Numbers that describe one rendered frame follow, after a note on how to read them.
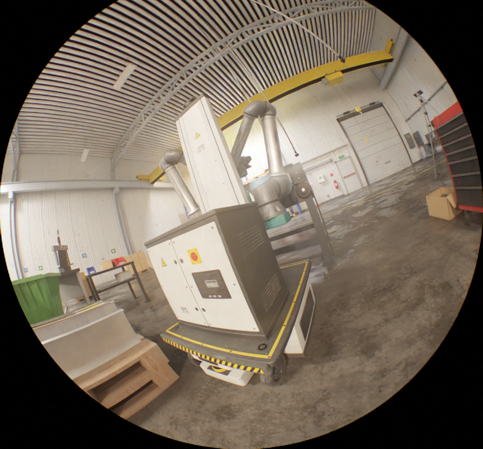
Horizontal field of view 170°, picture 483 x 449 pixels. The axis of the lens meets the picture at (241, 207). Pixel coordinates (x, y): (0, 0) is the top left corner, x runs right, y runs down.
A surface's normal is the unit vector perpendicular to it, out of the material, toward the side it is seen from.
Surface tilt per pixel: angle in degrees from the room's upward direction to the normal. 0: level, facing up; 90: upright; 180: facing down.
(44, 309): 106
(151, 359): 90
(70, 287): 90
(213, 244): 90
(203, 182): 90
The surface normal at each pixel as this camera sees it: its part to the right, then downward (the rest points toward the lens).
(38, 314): 0.83, -0.07
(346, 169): -0.43, 0.07
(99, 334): 0.84, -0.35
